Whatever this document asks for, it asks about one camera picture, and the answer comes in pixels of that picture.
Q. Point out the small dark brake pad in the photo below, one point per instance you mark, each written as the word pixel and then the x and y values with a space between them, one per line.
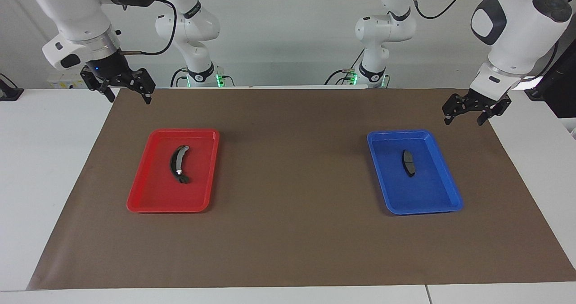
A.
pixel 408 163

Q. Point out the red plastic tray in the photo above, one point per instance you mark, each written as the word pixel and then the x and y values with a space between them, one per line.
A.
pixel 153 191

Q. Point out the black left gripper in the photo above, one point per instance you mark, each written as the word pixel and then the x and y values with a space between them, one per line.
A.
pixel 477 100

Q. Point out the brown table mat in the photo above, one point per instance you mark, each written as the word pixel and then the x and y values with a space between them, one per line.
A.
pixel 292 232

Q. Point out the small black clamp device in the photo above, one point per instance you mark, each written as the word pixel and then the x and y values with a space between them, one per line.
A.
pixel 9 92

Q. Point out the blue plastic tray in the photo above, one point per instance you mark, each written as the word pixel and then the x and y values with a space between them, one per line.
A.
pixel 427 191

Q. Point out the large black equipment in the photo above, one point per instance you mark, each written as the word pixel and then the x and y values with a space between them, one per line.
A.
pixel 560 83

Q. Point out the white yellow-labelled box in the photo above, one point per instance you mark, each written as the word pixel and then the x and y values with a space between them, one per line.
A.
pixel 63 82

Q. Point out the long curved brake pad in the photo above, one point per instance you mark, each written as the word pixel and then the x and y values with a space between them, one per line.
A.
pixel 173 164

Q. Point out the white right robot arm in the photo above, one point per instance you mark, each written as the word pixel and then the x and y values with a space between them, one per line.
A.
pixel 81 11

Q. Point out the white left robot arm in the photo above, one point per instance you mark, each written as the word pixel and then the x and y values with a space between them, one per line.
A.
pixel 517 38

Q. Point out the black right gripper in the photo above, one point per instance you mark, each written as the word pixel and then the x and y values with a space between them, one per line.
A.
pixel 112 70

